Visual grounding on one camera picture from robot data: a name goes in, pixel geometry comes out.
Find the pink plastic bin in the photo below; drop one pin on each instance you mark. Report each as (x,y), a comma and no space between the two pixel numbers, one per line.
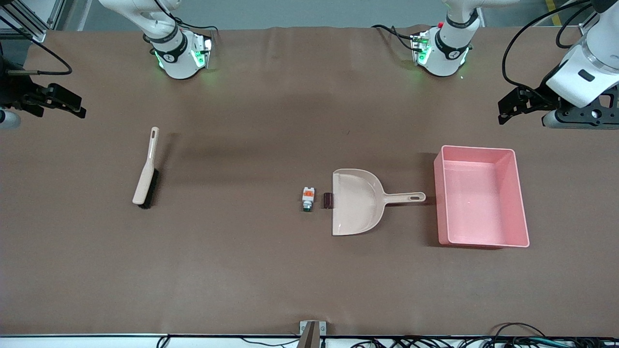
(478,203)

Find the white orange electronic component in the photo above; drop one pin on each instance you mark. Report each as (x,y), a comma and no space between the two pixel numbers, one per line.
(308,195)

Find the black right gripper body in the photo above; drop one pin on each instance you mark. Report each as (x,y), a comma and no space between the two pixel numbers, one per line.
(14,89)

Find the beige hand brush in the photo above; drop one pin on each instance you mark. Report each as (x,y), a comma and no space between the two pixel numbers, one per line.
(144,183)

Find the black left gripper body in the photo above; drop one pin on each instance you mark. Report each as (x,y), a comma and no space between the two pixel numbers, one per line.
(540,95)

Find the brown table mat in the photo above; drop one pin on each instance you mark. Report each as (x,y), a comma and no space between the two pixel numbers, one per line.
(242,270)

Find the grey metal bracket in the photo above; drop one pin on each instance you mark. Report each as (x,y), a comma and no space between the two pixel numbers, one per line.
(322,327)

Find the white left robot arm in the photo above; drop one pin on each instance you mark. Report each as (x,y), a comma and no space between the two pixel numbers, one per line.
(452,43)

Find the brown angled bar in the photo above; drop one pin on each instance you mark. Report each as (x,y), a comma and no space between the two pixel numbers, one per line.
(308,338)

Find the small dark brown component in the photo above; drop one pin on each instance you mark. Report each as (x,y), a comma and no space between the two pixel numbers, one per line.
(328,200)

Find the beige plastic dustpan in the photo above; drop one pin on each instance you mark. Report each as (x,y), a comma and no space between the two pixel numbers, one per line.
(355,203)

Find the aluminium frame profile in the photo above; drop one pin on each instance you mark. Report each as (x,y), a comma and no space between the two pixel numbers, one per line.
(36,35)

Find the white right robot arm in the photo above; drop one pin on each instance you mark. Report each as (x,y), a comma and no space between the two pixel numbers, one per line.
(174,53)

